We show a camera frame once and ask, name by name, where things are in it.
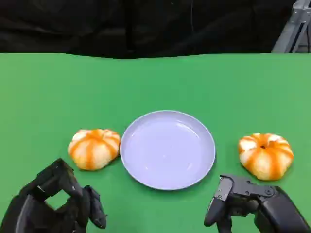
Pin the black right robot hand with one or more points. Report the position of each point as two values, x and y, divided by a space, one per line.
274 208

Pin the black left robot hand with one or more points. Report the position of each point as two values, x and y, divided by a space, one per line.
26 213

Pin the orange and white bread roll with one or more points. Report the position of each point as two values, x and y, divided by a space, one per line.
266 157
93 149

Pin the lilac plate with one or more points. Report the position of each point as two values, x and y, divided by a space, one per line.
167 150

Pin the black backdrop curtain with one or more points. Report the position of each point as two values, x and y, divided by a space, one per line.
97 24

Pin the grey aluminium frame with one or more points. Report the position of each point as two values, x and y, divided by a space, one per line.
290 29

